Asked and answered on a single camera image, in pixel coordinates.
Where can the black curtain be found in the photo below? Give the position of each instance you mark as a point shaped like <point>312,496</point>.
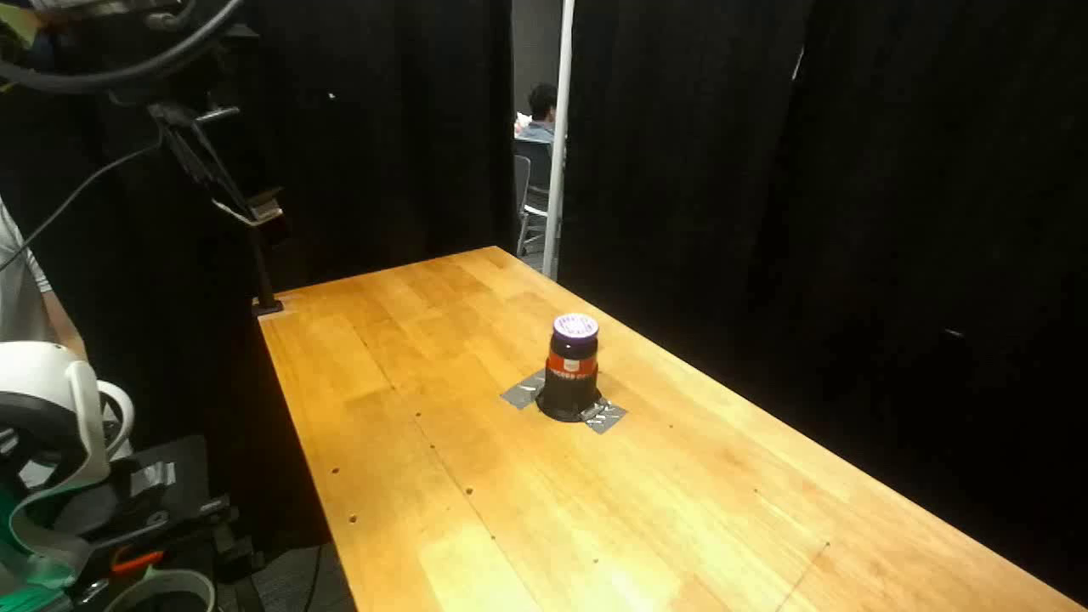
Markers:
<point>852,204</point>
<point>377,122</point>

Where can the grey chair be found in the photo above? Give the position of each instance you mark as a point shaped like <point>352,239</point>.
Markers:
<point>533,193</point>

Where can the white vertical pole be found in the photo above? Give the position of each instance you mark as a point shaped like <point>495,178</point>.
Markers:
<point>560,138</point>

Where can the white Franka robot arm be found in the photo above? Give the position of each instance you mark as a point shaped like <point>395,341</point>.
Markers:
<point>54,377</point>

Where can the tape roll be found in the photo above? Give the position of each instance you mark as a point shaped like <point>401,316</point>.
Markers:
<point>158,581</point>

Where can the silver duct tape piece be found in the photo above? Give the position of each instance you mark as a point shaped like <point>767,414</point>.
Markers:
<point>522,391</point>
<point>605,415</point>

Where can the seated person in background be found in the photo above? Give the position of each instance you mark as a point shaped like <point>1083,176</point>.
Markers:
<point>539,114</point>

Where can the black camera stand with clamp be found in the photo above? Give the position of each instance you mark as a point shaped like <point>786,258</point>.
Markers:
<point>215,187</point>

